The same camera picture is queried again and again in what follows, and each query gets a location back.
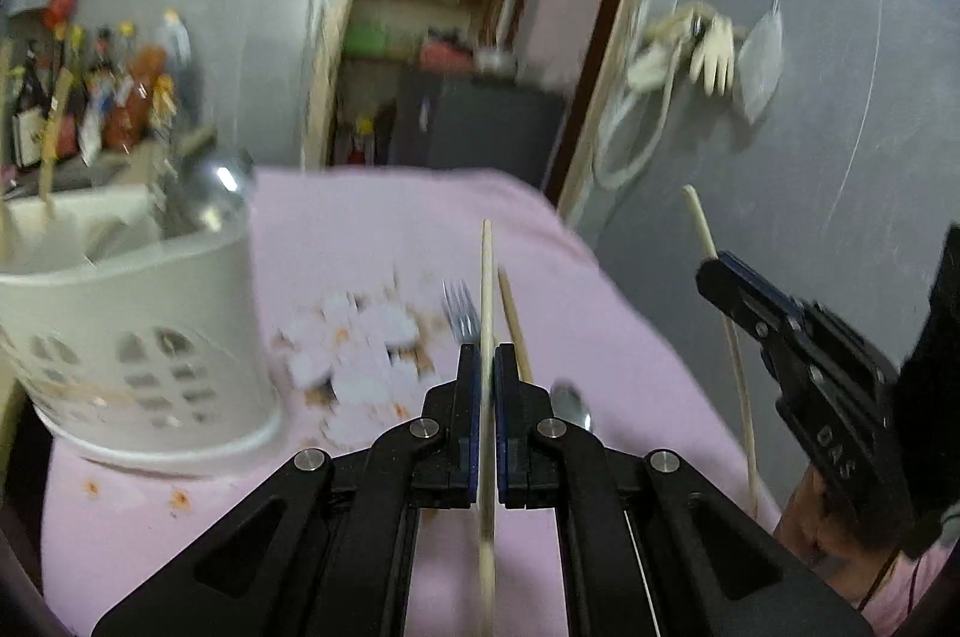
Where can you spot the white cooking pot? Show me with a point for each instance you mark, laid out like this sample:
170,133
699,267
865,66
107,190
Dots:
496,60

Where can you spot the white plastic utensil holder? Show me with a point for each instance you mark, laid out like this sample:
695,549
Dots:
187,284

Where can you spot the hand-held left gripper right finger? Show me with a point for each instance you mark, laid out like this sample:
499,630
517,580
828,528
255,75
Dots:
504,427

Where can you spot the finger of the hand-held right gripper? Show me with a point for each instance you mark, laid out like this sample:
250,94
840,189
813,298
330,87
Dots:
761,295
750,322

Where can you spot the white hanging plastic bag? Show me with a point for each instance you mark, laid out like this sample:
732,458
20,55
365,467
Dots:
761,59

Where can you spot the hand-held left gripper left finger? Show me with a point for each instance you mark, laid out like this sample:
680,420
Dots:
471,427

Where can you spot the worn wooden door frame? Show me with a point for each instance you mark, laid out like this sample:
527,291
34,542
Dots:
337,44

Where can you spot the yellow-capped oil jug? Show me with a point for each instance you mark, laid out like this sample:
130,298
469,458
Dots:
176,40

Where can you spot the red-label sauce bottle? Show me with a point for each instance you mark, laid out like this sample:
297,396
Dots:
101,82

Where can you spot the red cloth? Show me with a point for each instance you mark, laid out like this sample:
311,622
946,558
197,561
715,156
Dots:
446,55

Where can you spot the cream rubber glove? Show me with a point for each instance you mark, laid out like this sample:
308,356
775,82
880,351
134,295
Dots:
660,51
716,55

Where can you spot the metal fork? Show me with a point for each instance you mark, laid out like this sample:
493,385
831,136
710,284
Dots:
461,314

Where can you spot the grey metal cabinet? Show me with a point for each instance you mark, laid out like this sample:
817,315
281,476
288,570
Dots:
487,127

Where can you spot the dark bottle white label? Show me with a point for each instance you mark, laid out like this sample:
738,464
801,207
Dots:
28,119

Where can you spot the pink flower-print blanket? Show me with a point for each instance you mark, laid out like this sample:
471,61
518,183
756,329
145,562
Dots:
390,232

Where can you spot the person's right hand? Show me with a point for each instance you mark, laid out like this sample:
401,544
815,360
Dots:
814,521

